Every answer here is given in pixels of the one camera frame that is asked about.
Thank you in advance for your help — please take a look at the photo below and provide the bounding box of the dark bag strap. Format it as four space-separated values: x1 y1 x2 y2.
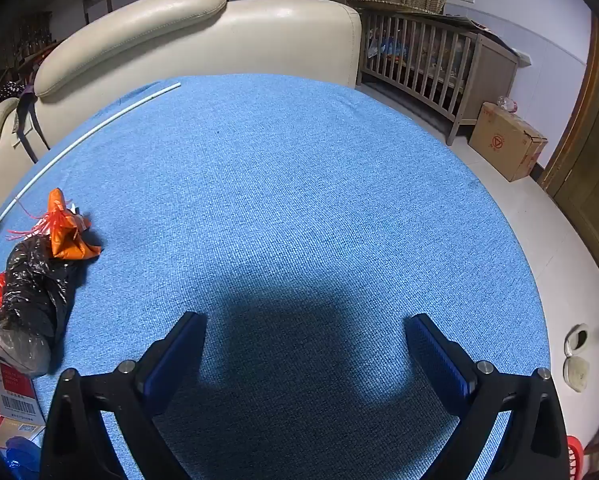
14 85 50 163

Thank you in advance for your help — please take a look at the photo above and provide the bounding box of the black plastic bag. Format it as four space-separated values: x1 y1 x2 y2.
0 235 80 376

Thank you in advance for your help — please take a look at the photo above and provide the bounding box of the orange plastic bag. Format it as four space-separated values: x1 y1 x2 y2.
7 188 103 261

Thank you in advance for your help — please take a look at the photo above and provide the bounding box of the brown cardboard box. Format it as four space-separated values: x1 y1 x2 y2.
468 102 549 182

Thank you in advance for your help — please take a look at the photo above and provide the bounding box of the red plastic basket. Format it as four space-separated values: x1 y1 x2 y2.
564 435 587 480

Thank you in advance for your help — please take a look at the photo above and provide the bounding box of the brown wooden door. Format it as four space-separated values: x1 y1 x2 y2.
539 15 599 261

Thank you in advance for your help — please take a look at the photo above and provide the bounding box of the thin white rod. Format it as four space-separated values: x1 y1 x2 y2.
0 82 182 248

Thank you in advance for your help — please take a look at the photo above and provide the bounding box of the blue table cloth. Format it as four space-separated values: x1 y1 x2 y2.
0 74 553 480

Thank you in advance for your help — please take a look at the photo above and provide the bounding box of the cream leather sofa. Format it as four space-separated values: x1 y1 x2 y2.
0 0 363 231

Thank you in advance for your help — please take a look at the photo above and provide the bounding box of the wooden crib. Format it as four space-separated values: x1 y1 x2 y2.
352 0 520 148

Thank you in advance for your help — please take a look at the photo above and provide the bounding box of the white box with red label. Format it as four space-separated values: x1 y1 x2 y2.
0 355 47 448

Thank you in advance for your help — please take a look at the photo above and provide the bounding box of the blue plastic bag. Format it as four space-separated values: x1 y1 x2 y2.
4 435 43 480

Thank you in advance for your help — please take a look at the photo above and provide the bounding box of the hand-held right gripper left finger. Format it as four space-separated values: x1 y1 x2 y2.
38 311 208 480

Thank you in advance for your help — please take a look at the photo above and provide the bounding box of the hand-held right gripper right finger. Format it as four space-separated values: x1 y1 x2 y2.
403 313 570 480

